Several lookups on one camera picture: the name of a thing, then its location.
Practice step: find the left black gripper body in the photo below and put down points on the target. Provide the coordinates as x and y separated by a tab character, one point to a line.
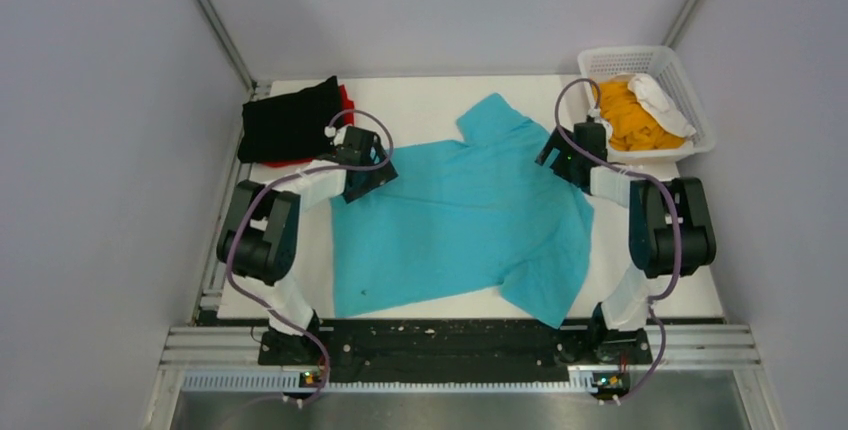
372	178

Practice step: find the white t-shirt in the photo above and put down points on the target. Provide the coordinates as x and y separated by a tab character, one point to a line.
660	106

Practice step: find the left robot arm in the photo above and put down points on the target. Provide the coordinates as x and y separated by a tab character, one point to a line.
259	237

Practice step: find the aluminium frame rail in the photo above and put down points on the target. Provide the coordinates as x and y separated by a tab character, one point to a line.
204	292

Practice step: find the folded red t-shirt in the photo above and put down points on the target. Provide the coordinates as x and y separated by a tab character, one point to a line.
346	106

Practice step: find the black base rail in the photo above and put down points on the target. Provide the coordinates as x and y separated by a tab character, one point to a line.
433	351

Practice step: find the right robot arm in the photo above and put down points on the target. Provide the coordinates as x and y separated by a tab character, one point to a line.
670	236

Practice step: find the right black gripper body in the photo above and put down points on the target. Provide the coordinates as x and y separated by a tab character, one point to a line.
569	158

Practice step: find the folded black t-shirt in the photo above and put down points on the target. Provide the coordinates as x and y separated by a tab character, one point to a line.
253	115

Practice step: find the white plastic basket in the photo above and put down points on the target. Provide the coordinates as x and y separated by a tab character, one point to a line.
662	63

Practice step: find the cyan t-shirt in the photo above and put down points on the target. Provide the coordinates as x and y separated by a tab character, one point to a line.
464	215

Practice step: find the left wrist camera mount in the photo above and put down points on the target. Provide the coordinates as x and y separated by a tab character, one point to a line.
335	135

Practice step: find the orange t-shirt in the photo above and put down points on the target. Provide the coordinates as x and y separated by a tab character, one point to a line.
633	128

